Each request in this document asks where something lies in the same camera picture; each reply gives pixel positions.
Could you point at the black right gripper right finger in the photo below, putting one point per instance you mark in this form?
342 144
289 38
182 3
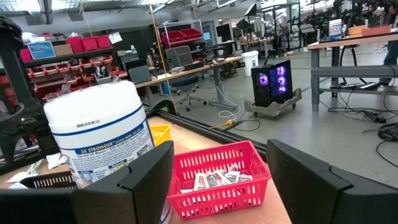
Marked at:
326 202

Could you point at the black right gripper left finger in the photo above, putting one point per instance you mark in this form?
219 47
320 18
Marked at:
109 208

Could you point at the white square alcohol pad packet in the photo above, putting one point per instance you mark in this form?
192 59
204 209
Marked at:
200 182
54 160
233 174
187 190
217 178

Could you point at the white disinfecting wipes canister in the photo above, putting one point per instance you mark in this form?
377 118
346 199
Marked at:
99 124

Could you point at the red plastic basket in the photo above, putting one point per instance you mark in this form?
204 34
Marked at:
217 202

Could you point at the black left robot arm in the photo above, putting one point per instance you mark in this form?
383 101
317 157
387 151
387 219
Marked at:
18 71

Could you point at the black plastic basket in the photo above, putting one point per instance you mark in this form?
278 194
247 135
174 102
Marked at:
46 182

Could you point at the green striped bandage packet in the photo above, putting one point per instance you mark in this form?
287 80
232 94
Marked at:
32 168

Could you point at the yellow plastic basket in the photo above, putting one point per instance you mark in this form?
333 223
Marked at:
161 133

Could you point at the long white gauze packet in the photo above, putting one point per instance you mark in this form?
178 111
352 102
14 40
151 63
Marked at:
17 178

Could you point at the black power strip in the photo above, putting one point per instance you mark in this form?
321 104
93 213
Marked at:
374 117

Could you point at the grey wheeled dolly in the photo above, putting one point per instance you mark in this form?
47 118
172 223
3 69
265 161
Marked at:
273 109

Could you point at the computer tower with purple fans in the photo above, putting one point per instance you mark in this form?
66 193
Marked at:
270 84

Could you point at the wooden top steel table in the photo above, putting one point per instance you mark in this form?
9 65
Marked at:
351 71

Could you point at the grey laptop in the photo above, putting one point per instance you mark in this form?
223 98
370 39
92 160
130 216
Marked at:
139 74

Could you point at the shelf with small red bins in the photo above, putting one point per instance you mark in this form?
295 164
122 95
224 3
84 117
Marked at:
77 67

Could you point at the office chair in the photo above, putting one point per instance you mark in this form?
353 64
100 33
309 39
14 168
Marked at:
186 84

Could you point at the wooden top desk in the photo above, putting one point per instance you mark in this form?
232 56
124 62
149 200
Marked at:
186 73

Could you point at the white bucket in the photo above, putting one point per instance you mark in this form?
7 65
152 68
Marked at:
250 63

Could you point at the person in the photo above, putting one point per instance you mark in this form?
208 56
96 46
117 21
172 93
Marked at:
391 53

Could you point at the cardboard box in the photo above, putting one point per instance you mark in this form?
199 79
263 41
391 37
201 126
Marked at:
63 49

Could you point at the large red storage bin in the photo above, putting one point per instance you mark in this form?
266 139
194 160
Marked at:
191 32
89 43
103 41
174 36
74 43

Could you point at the blue sign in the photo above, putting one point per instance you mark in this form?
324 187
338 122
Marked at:
41 49

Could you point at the blue white carton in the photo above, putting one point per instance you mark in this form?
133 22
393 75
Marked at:
335 29

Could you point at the black softbox light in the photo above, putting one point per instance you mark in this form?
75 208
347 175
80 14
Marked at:
250 9
242 24

